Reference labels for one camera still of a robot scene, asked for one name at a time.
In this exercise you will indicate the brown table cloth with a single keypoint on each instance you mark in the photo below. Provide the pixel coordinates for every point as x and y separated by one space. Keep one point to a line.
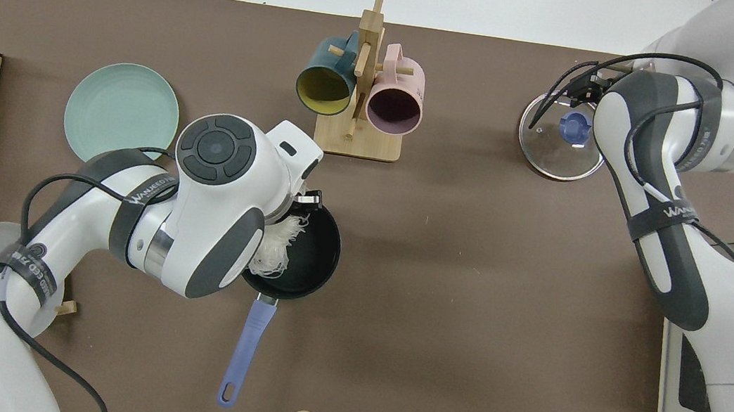
470 283

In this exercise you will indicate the glass lid with blue knob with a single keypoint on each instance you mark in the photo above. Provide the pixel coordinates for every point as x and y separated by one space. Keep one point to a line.
574 128

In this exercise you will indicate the green plate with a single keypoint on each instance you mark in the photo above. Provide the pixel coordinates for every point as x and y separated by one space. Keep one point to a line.
121 110

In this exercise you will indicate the dark teal cup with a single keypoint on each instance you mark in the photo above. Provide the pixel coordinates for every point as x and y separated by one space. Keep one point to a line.
325 91

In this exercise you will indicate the wooden cup stand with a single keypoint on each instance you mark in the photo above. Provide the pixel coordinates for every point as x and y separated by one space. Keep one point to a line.
358 141

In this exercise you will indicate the pink cup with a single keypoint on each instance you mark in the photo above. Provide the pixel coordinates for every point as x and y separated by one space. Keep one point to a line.
394 110

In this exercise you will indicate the wooden plate rack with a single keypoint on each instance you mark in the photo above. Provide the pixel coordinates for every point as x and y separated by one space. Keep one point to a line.
66 308

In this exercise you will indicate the white vermicelli bundle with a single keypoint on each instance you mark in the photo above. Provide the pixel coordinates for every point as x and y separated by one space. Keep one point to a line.
276 251

